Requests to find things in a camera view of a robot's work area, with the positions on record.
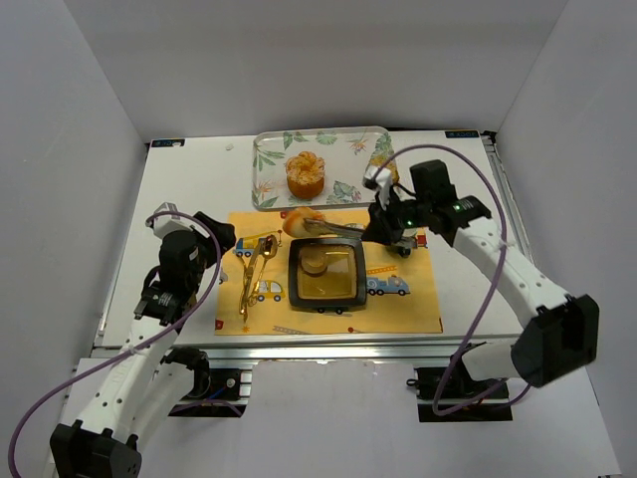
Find orange twisted bread roll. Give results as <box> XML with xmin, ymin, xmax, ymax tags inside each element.
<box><xmin>282</xmin><ymin>206</ymin><xmax>324</xmax><ymax>239</ymax></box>

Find silver metal tongs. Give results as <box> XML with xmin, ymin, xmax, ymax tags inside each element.
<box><xmin>304</xmin><ymin>218</ymin><xmax>364</xmax><ymax>240</ymax></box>

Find small round bread bun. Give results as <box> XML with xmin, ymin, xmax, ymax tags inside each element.
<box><xmin>300</xmin><ymin>249</ymin><xmax>327</xmax><ymax>276</ymax></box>

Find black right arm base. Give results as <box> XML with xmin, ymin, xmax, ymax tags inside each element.
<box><xmin>406</xmin><ymin>366</ymin><xmax>513</xmax><ymax>423</ymax></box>

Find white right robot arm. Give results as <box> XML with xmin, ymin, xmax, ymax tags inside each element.
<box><xmin>363</xmin><ymin>159</ymin><xmax>599</xmax><ymax>388</ymax></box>

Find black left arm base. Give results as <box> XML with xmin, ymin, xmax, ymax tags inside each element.
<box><xmin>160</xmin><ymin>348</ymin><xmax>246</xmax><ymax>417</ymax></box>

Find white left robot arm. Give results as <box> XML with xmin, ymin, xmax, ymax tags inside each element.
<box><xmin>50</xmin><ymin>209</ymin><xmax>236</xmax><ymax>477</ymax></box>

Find sliced herb bread piece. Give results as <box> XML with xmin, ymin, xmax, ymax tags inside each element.
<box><xmin>369</xmin><ymin>155</ymin><xmax>400</xmax><ymax>184</ymax></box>

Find orange sugared bundt bread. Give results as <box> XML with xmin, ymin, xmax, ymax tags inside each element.
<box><xmin>285</xmin><ymin>151</ymin><xmax>325</xmax><ymax>200</ymax></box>

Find dark green mug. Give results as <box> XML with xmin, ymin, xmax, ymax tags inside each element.
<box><xmin>389</xmin><ymin>235</ymin><xmax>422</xmax><ymax>258</ymax></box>

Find gold fork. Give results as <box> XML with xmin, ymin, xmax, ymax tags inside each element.
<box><xmin>239</xmin><ymin>266</ymin><xmax>251</xmax><ymax>323</ymax></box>

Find gold knife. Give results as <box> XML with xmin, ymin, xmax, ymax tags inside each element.
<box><xmin>239</xmin><ymin>238</ymin><xmax>265</xmax><ymax>321</ymax></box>

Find gold spoon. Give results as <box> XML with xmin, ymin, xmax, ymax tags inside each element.
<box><xmin>247</xmin><ymin>234</ymin><xmax>279</xmax><ymax>306</ymax></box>

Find floral white serving tray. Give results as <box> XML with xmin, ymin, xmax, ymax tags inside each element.
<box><xmin>252</xmin><ymin>126</ymin><xmax>394</xmax><ymax>210</ymax></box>

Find blue label left corner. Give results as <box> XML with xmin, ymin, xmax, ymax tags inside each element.
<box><xmin>150</xmin><ymin>138</ymin><xmax>185</xmax><ymax>148</ymax></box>

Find black square amber plate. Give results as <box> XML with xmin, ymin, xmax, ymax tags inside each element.
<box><xmin>288</xmin><ymin>237</ymin><xmax>367</xmax><ymax>314</ymax></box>

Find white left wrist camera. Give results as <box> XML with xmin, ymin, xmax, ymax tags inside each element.
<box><xmin>144</xmin><ymin>202</ymin><xmax>191</xmax><ymax>241</ymax></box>

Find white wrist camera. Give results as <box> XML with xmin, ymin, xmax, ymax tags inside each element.
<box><xmin>362</xmin><ymin>164</ymin><xmax>394</xmax><ymax>210</ymax></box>
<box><xmin>144</xmin><ymin>202</ymin><xmax>191</xmax><ymax>241</ymax></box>

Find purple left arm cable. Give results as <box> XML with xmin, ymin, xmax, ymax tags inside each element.
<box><xmin>8</xmin><ymin>211</ymin><xmax>245</xmax><ymax>478</ymax></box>

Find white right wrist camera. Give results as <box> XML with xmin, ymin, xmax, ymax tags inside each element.
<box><xmin>362</xmin><ymin>164</ymin><xmax>394</xmax><ymax>210</ymax></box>

